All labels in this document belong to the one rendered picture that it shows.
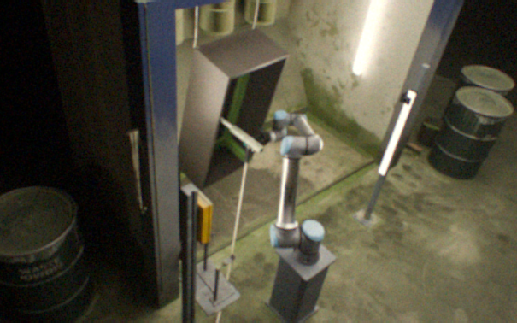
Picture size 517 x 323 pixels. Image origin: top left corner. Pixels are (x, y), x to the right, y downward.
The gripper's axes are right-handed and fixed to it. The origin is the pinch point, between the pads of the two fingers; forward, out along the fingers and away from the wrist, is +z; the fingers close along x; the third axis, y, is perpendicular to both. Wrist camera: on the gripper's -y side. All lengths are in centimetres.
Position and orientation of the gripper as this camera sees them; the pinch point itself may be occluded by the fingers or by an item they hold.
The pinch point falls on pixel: (248, 144)
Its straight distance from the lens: 300.2
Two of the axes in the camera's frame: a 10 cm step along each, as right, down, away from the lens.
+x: -6.9, -5.6, 4.7
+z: -7.1, 3.6, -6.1
